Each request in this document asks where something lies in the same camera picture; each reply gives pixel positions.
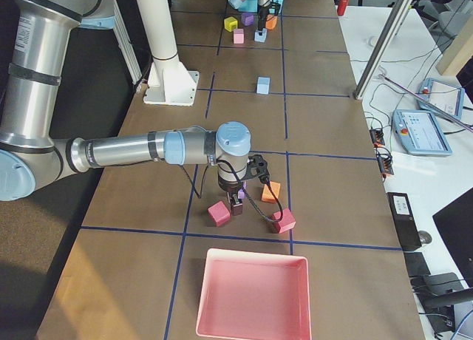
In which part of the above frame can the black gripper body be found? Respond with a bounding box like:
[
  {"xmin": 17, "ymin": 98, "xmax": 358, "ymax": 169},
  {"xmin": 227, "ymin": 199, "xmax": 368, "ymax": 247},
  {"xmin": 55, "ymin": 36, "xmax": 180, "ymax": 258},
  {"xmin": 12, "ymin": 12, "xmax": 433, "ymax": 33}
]
[
  {"xmin": 218, "ymin": 177, "xmax": 244, "ymax": 195},
  {"xmin": 258, "ymin": 5, "xmax": 268, "ymax": 21}
]

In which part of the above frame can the light blue block group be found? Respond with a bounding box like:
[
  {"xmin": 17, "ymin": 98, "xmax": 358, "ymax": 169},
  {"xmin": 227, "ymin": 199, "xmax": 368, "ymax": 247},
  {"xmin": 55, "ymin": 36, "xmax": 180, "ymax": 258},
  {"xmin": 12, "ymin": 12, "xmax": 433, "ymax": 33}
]
[
  {"xmin": 256, "ymin": 77, "xmax": 270, "ymax": 95},
  {"xmin": 253, "ymin": 28, "xmax": 268, "ymax": 43}
]

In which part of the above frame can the orange foam block left group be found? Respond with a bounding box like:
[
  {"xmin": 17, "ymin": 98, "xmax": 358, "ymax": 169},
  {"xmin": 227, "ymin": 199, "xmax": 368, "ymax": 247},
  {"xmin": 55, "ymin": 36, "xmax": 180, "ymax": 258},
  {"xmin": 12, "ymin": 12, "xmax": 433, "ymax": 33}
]
[{"xmin": 265, "ymin": 15, "xmax": 278, "ymax": 30}]

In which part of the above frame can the orange foam block group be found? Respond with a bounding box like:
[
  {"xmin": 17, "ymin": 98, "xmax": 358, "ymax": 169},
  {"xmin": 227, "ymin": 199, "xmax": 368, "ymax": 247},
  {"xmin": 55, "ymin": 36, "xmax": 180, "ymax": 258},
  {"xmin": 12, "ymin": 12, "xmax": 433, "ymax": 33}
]
[
  {"xmin": 261, "ymin": 181, "xmax": 281, "ymax": 203},
  {"xmin": 265, "ymin": 15, "xmax": 278, "ymax": 30}
]

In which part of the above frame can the purple foam block right group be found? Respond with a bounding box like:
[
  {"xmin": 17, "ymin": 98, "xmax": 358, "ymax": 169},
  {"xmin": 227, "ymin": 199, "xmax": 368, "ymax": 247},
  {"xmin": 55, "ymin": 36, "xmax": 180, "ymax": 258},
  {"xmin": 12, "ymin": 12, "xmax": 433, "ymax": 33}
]
[{"xmin": 238, "ymin": 181, "xmax": 246, "ymax": 200}]

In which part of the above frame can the purple foam block group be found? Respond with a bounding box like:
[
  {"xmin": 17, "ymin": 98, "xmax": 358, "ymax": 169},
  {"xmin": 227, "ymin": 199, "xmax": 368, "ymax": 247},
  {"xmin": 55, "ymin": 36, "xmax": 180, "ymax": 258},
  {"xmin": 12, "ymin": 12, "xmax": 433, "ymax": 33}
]
[
  {"xmin": 240, "ymin": 12, "xmax": 254, "ymax": 27},
  {"xmin": 238, "ymin": 181, "xmax": 246, "ymax": 200}
]

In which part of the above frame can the purple foam block left group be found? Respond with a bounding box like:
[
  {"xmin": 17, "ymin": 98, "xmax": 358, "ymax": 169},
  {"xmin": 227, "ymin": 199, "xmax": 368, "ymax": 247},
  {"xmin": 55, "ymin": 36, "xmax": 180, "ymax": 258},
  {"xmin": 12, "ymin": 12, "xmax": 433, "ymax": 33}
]
[{"xmin": 240, "ymin": 12, "xmax": 254, "ymax": 27}]

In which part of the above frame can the blue plastic bin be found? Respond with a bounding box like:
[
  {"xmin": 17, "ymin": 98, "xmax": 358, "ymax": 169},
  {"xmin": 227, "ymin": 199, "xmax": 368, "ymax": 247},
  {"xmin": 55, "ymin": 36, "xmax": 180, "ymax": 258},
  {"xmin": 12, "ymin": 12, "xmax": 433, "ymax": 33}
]
[{"xmin": 236, "ymin": 0, "xmax": 285, "ymax": 15}]

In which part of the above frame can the crimson foam block near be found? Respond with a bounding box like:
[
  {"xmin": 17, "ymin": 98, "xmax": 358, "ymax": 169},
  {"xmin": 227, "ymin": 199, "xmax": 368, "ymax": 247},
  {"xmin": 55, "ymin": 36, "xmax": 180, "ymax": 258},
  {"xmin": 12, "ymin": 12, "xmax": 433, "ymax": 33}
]
[{"xmin": 207, "ymin": 200, "xmax": 231, "ymax": 227}]

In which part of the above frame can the crimson foam block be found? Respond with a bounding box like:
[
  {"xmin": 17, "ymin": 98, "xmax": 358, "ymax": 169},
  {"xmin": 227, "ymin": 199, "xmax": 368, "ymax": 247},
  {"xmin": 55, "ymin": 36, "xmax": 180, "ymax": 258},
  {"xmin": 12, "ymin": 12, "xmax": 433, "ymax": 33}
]
[
  {"xmin": 271, "ymin": 208, "xmax": 296, "ymax": 234},
  {"xmin": 207, "ymin": 200, "xmax": 231, "ymax": 227}
]

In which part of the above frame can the pink foam block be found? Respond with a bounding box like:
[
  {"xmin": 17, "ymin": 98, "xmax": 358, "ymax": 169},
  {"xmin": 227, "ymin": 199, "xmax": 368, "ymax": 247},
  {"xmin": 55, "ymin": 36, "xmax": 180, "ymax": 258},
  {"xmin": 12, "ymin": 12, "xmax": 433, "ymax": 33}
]
[{"xmin": 233, "ymin": 28, "xmax": 245, "ymax": 44}]

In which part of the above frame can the yellow foam block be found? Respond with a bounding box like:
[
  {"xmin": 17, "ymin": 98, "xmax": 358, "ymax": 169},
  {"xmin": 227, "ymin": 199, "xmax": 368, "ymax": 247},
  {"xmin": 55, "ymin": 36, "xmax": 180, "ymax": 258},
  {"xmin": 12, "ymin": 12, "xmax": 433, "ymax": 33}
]
[{"xmin": 223, "ymin": 16, "xmax": 238, "ymax": 33}]

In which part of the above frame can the orange foam block right group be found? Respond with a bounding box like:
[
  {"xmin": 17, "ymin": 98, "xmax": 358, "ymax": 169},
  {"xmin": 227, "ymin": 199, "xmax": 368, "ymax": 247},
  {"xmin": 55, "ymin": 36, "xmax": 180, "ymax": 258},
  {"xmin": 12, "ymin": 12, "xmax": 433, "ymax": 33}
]
[{"xmin": 261, "ymin": 181, "xmax": 281, "ymax": 203}]

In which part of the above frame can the crimson foam block far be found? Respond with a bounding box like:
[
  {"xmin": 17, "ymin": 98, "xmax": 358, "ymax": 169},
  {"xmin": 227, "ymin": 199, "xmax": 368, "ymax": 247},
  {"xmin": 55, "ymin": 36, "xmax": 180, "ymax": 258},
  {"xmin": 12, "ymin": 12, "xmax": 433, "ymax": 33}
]
[{"xmin": 271, "ymin": 208, "xmax": 296, "ymax": 234}]

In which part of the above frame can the pink plastic tray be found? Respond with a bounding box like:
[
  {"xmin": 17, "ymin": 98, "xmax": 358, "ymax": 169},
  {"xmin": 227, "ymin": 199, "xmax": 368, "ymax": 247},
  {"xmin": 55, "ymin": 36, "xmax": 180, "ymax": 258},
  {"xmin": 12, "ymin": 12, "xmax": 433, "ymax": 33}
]
[{"xmin": 196, "ymin": 248, "xmax": 312, "ymax": 339}]

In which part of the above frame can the orange black connector strip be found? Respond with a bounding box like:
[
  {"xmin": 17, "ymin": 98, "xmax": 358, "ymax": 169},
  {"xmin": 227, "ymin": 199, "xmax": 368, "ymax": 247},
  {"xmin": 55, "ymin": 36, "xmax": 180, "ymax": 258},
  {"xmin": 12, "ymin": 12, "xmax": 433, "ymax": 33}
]
[{"xmin": 370, "ymin": 128, "xmax": 394, "ymax": 180}]

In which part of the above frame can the black power box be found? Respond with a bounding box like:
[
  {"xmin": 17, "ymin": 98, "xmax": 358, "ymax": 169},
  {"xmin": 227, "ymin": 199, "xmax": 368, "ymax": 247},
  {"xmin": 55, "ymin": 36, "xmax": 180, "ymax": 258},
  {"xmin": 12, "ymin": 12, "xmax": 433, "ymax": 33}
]
[{"xmin": 387, "ymin": 192, "xmax": 421, "ymax": 251}]

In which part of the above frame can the reacher grabber stick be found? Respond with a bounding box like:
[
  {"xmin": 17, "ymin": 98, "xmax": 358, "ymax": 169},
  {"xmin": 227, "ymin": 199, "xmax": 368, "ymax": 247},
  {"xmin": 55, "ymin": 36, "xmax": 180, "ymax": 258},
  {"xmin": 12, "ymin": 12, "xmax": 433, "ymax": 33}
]
[{"xmin": 379, "ymin": 72, "xmax": 473, "ymax": 130}]

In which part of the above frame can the black computer mouse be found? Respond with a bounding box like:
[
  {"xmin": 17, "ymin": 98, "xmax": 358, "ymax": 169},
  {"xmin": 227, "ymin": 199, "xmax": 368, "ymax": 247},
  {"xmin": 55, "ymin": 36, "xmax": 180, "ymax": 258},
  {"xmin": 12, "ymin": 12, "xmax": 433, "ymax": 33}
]
[{"xmin": 418, "ymin": 231, "xmax": 432, "ymax": 245}]

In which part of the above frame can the near teach pendant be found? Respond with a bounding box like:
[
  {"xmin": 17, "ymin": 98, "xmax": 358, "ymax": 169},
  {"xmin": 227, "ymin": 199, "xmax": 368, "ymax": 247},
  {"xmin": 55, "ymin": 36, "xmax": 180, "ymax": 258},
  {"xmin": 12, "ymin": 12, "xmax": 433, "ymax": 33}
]
[{"xmin": 392, "ymin": 109, "xmax": 452, "ymax": 157}]

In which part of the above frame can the teach pendant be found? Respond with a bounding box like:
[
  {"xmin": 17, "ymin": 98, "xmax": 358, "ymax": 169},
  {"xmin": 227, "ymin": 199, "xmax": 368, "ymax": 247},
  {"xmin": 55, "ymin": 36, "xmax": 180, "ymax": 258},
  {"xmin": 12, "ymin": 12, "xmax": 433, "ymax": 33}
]
[
  {"xmin": 392, "ymin": 109, "xmax": 452, "ymax": 157},
  {"xmin": 418, "ymin": 78, "xmax": 465, "ymax": 119}
]

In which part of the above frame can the far teach pendant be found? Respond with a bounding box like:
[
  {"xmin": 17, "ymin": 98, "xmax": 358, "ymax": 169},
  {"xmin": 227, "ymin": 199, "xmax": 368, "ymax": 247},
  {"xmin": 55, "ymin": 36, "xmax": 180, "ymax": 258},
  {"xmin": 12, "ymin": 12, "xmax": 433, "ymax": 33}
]
[{"xmin": 418, "ymin": 78, "xmax": 465, "ymax": 119}]

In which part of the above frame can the black monitor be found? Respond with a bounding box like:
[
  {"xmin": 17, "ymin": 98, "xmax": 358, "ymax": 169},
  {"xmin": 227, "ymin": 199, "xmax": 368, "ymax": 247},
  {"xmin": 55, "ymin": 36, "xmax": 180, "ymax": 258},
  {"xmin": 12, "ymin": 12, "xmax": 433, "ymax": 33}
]
[{"xmin": 433, "ymin": 194, "xmax": 472, "ymax": 285}]

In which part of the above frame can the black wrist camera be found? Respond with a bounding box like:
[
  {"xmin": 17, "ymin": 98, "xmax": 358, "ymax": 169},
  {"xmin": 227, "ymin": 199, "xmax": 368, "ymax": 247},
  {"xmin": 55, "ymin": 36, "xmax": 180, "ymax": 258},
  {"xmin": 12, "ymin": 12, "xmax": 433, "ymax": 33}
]
[
  {"xmin": 268, "ymin": 0, "xmax": 281, "ymax": 16},
  {"xmin": 245, "ymin": 154, "xmax": 270, "ymax": 185}
]

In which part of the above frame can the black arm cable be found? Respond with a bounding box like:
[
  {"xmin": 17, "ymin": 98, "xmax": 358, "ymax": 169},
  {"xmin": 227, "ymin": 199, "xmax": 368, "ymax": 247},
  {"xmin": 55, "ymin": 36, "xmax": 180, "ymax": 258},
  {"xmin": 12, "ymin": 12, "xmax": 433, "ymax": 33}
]
[{"xmin": 180, "ymin": 158, "xmax": 284, "ymax": 225}]

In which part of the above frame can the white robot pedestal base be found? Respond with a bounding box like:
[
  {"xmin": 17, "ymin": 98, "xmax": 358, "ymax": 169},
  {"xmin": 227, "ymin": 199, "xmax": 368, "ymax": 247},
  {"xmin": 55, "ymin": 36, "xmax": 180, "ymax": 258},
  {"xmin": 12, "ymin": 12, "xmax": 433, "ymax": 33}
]
[{"xmin": 136, "ymin": 0, "xmax": 200, "ymax": 106}]

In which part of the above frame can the aluminium frame post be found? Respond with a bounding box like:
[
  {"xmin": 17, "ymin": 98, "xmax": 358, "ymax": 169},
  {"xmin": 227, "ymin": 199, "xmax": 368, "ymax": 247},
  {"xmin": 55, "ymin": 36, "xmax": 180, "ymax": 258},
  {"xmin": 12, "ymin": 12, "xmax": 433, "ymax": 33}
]
[{"xmin": 353, "ymin": 0, "xmax": 413, "ymax": 100}]

